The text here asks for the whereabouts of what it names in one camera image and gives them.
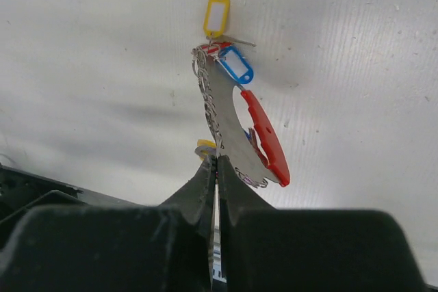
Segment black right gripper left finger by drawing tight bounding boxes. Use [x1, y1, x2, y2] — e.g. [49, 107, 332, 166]
[1, 157, 217, 291]

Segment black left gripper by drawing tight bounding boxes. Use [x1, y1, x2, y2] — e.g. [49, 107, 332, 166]
[1, 165, 133, 220]

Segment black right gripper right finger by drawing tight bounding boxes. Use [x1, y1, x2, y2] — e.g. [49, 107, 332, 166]
[217, 156, 428, 291]

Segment yellow tagged silver key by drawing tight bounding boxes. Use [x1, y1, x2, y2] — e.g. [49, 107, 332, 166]
[194, 139, 216, 161]

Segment red key tag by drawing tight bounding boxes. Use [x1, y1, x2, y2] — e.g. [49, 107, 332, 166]
[198, 41, 233, 57]

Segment yellow key tag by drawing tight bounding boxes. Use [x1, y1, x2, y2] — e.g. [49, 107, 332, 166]
[203, 0, 257, 49]

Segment small blue key tag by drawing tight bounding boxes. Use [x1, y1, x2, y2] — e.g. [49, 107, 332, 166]
[244, 128, 257, 148]

